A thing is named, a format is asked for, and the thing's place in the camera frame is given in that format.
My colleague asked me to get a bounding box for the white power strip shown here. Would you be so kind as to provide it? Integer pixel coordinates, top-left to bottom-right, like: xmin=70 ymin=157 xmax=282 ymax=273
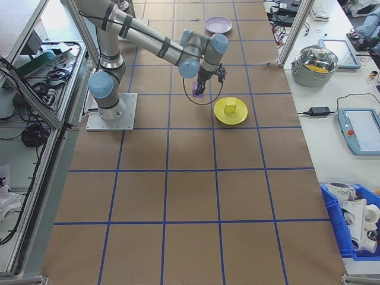
xmin=43 ymin=87 xmax=60 ymax=105

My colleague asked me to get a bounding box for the white keyboard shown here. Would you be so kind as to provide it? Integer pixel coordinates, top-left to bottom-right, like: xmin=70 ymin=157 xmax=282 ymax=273
xmin=310 ymin=0 xmax=330 ymax=21

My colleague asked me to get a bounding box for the purple plate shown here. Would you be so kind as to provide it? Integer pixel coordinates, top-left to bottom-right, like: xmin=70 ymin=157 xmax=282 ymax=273
xmin=204 ymin=15 xmax=234 ymax=36

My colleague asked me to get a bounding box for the black power brick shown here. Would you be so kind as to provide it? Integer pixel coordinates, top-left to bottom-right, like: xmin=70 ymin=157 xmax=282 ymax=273
xmin=277 ymin=14 xmax=297 ymax=26

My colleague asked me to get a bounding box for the metal bar frame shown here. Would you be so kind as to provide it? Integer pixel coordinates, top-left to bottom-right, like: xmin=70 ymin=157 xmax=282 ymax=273
xmin=0 ymin=0 xmax=103 ymax=277

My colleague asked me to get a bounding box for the white pipe elbow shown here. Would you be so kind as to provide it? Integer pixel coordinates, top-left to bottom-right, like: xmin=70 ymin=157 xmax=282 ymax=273
xmin=363 ymin=204 xmax=380 ymax=229

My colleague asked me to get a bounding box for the green flat panel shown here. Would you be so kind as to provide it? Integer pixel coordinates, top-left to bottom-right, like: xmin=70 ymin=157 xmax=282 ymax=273
xmin=22 ymin=49 xmax=74 ymax=78

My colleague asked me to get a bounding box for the yellow plate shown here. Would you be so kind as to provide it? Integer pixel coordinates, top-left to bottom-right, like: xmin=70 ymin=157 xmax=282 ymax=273
xmin=213 ymin=97 xmax=249 ymax=127

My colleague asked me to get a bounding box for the white pipe fitting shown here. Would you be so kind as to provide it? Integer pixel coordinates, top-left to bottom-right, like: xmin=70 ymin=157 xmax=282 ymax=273
xmin=351 ymin=230 xmax=378 ymax=253

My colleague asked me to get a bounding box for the glass pot lid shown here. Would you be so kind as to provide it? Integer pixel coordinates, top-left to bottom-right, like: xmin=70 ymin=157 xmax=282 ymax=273
xmin=298 ymin=45 xmax=339 ymax=74

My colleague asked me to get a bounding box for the white cloth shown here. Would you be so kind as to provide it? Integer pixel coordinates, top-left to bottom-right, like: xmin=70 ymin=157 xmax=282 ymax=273
xmin=0 ymin=164 xmax=23 ymax=231

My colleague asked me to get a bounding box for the white side table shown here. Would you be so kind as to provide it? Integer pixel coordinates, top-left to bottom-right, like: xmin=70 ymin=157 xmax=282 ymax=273
xmin=262 ymin=0 xmax=380 ymax=277

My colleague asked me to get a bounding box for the black cable coil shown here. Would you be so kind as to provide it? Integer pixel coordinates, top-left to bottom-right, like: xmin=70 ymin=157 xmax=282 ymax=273
xmin=20 ymin=123 xmax=50 ymax=148

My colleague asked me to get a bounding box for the yellow foam block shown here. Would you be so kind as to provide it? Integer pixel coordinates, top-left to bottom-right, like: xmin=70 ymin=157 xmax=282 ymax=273
xmin=223 ymin=97 xmax=237 ymax=116

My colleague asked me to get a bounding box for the blue plastic bin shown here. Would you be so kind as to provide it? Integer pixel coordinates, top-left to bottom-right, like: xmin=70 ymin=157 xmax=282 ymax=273
xmin=319 ymin=183 xmax=380 ymax=261

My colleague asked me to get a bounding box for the black adapter cable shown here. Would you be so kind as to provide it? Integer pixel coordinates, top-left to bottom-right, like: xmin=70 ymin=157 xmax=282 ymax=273
xmin=297 ymin=93 xmax=380 ymax=116

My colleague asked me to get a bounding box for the steel cooking pot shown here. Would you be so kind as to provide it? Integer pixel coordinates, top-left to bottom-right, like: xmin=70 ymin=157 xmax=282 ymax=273
xmin=290 ymin=45 xmax=339 ymax=88

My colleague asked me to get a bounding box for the grey metal box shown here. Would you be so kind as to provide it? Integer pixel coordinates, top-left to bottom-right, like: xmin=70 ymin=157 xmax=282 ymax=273
xmin=20 ymin=29 xmax=50 ymax=56

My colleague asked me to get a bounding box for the person in blue clothing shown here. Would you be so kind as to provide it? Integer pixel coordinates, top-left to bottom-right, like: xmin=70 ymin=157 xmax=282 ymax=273
xmin=354 ymin=11 xmax=380 ymax=53

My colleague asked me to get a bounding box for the white mug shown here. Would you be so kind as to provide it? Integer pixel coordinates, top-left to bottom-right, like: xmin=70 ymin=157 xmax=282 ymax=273
xmin=327 ymin=181 xmax=356 ymax=202

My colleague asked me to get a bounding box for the aluminium profile post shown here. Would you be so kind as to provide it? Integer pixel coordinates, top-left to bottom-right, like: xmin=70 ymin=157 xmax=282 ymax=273
xmin=277 ymin=0 xmax=314 ymax=69

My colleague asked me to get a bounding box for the aluminium profile bar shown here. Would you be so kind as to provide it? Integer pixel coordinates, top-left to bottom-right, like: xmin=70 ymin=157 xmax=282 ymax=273
xmin=340 ymin=273 xmax=380 ymax=285
xmin=0 ymin=274 xmax=48 ymax=285

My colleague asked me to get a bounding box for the black power adapter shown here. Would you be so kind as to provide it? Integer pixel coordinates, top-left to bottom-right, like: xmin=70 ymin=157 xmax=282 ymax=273
xmin=308 ymin=106 xmax=332 ymax=116

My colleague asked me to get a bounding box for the white pipe assembly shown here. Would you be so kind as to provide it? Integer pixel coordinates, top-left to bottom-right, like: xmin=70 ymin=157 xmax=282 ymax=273
xmin=340 ymin=198 xmax=369 ymax=247

